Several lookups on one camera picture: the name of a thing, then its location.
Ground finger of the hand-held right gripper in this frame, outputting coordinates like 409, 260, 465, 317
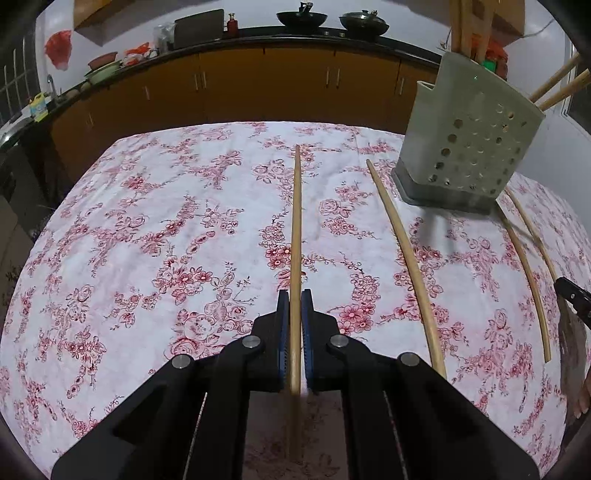
554, 276, 591, 330

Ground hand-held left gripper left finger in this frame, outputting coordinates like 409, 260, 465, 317
51, 291, 291, 480

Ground wooden cabinets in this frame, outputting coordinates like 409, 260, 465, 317
46, 39, 443, 177
73, 0, 222, 46

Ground orange plastic bag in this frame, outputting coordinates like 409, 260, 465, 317
122, 42, 151, 66

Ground grey perforated utensil holder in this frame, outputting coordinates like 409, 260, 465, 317
391, 51, 547, 216

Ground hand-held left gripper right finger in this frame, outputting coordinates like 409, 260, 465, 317
300, 288, 541, 480

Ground wooden lower cabinets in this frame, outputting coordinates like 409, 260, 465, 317
46, 39, 443, 177

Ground yellow detergent bottle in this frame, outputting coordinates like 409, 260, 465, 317
28, 92, 51, 122

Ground black kitchen countertop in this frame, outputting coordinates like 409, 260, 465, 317
0, 25, 445, 149

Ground hanging red plastic bag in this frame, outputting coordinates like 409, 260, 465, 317
43, 30, 74, 70

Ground pink floral tablecloth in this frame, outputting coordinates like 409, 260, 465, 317
0, 121, 591, 480

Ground black wok with lid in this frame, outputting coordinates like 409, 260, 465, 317
338, 10, 390, 38

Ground red gift bag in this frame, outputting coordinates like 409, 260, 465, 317
480, 37, 509, 80

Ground large barred window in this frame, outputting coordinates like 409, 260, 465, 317
560, 41, 591, 136

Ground dark cutting board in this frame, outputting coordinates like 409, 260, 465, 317
174, 8, 226, 49

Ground wooden chopstick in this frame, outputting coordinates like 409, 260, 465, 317
504, 186, 561, 284
496, 202, 553, 363
286, 144, 304, 463
366, 159, 448, 380
450, 0, 463, 54
537, 69, 591, 113
528, 52, 582, 103

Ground green basin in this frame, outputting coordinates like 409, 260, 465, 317
84, 61, 123, 86

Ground reddish brown basin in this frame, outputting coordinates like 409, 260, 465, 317
87, 51, 119, 70

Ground person's right forearm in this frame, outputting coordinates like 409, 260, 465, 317
559, 302, 591, 419

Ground grey power cable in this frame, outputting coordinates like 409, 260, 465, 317
434, 25, 456, 52

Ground clear plastic bag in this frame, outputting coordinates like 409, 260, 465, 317
154, 23, 177, 52

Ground wooden upper cabinets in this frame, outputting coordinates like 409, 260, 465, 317
73, 0, 222, 46

